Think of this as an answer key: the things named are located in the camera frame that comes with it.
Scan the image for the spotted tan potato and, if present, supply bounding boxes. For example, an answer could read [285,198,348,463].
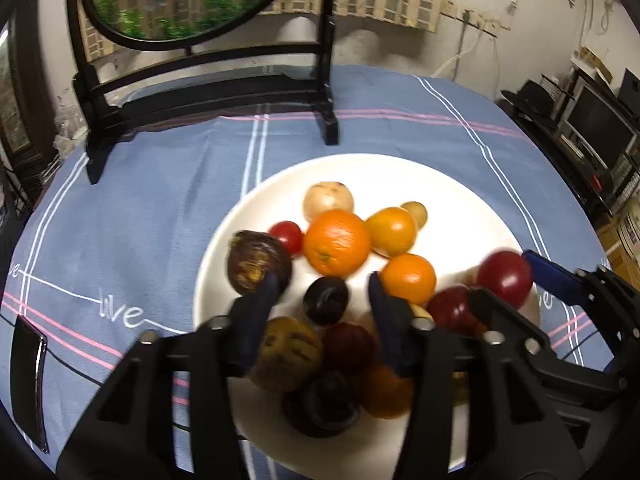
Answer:
[247,316,325,395]

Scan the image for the cardboard box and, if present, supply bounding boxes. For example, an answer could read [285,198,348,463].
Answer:
[595,210,640,281]

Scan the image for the white round plate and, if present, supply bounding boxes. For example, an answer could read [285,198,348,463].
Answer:
[192,153,541,471]

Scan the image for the dark brown mangosteen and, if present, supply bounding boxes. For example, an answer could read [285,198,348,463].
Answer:
[227,230,293,296]

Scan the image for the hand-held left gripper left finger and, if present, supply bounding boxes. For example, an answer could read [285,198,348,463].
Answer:
[55,274,282,480]

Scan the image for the yellow-orange tomato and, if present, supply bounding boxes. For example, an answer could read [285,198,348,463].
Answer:
[365,206,418,257]

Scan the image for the blue striped tablecloth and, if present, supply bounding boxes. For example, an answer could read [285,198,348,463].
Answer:
[0,64,613,480]

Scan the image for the dark wooden cabinet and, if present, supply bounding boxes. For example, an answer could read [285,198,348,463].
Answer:
[0,5,61,201]

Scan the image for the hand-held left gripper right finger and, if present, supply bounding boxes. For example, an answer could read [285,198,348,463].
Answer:
[367,271,586,480]

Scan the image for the white cable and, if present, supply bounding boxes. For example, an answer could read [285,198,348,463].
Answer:
[432,35,501,78]

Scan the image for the black smartphone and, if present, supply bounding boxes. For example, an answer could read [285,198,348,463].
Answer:
[9,316,51,455]

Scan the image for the black tv stand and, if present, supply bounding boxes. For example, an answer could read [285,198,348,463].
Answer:
[500,95,640,216]

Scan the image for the small orange tangerine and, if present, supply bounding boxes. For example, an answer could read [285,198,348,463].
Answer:
[380,253,437,306]

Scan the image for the clear plastic bags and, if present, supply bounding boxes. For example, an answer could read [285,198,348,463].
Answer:
[52,90,91,156]

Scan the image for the black monitor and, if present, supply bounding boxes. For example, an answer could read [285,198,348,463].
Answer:
[560,80,640,171]

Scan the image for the black speaker box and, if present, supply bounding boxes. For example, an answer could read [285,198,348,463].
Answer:
[617,67,640,106]

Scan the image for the red cherry tomato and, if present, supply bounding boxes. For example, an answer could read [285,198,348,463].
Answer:
[268,220,304,256]

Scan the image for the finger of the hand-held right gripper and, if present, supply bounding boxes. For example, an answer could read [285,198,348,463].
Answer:
[467,287,555,367]
[521,249,640,346]

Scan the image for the small yellow-green longan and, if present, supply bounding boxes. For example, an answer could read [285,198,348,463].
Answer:
[400,201,428,231]

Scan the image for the dark red plum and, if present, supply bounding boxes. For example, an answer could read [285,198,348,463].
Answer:
[322,322,378,375]

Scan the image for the dark purple plum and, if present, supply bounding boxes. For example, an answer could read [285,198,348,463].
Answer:
[303,276,350,327]

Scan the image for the black hat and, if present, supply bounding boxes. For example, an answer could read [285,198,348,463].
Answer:
[501,80,558,121]

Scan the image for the round goldfish ornament black stand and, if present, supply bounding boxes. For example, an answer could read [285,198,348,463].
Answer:
[65,0,341,186]

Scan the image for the dark purple mangosteen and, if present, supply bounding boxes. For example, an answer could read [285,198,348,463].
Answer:
[281,370,362,438]

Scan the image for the white bucket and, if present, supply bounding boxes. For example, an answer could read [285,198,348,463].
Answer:
[617,210,640,261]

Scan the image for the large orange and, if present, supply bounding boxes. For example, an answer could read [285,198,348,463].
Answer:
[303,209,372,277]
[357,362,416,420]

